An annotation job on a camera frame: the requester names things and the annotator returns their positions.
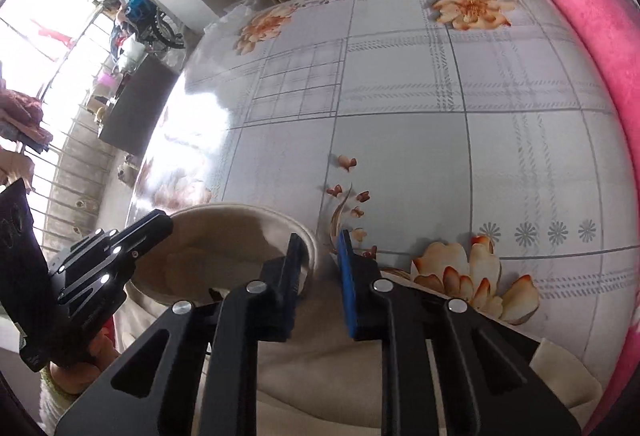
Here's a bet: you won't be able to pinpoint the grey cabinet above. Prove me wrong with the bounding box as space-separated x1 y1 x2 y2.
97 54 182 160

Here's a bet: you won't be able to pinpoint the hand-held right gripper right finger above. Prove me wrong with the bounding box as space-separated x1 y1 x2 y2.
337 230 583 436

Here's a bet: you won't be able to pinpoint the beige zip jacket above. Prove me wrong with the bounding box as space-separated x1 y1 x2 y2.
40 202 601 436

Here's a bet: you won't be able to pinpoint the floral checked bed sheet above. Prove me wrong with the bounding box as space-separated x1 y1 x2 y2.
125 0 640 367

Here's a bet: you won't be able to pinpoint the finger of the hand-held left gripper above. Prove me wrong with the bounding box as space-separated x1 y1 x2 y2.
47 210 174 269
56 252 137 307

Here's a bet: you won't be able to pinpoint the person's left hand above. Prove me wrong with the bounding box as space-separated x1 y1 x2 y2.
49 328 122 393

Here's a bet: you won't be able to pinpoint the metal window railing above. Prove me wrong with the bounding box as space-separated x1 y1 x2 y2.
0 0 126 257

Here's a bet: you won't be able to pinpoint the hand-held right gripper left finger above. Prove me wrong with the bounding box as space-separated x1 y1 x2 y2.
54 233 310 436

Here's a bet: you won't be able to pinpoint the reddish hanging clothes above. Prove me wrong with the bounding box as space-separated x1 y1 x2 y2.
0 89 54 153

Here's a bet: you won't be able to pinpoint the pink floral blanket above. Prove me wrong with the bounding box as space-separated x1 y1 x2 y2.
500 0 640 436

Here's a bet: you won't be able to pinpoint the wheelchair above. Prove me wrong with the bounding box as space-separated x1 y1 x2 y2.
119 0 187 53

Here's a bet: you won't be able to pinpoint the person's left forearm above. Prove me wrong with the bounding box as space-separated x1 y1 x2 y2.
39 363 83 434

